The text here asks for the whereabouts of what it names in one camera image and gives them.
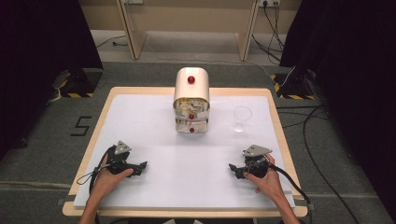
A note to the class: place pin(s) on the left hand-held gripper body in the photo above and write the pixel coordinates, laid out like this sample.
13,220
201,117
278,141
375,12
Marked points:
120,161

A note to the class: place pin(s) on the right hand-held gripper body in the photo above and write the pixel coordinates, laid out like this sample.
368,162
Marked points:
257,166

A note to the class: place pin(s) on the person's right hand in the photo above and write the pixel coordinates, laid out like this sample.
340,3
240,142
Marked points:
269,185

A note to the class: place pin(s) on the person's left hand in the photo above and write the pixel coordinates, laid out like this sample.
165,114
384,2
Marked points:
106,183

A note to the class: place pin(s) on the white table mat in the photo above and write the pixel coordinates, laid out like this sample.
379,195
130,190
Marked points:
186,161

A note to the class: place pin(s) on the clear plastic cup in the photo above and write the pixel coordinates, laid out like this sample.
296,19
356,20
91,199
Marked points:
242,118

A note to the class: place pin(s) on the white drawer with red knob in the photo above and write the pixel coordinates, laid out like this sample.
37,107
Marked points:
199,115
186,127

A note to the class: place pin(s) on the wooden table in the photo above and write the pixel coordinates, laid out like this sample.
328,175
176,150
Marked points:
274,93

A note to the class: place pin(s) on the crumpled paper scraps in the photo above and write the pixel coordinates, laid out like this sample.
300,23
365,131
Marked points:
190,106

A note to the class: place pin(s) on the black stand base striped tape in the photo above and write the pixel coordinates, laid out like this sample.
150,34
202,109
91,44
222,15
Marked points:
79,84
294,85

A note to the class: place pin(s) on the black curtain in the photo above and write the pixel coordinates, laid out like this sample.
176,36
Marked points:
40,62
351,77

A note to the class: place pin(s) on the wooden desk leg panel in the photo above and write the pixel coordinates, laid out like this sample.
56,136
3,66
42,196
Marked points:
132,34
247,34

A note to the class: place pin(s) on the white wall socket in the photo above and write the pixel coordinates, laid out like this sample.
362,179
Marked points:
269,2

